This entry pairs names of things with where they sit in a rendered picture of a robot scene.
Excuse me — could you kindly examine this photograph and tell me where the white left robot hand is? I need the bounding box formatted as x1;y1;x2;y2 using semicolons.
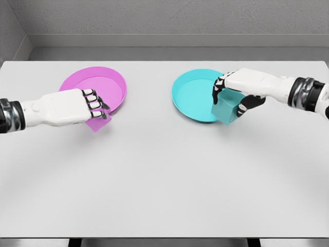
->
41;88;111;127

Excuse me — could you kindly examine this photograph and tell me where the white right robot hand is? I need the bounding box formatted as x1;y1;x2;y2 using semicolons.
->
212;68;271;116

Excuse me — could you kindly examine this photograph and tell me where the cyan block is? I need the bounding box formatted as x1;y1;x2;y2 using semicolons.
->
211;89;245;126

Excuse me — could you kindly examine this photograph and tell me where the pink block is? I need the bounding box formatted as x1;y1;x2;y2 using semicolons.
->
85;110;113;133

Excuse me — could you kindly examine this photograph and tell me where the pink round plate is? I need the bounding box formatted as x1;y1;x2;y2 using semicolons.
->
59;66;127;115

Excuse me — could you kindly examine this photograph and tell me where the cyan round plate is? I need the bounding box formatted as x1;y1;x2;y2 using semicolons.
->
171;68;247;124

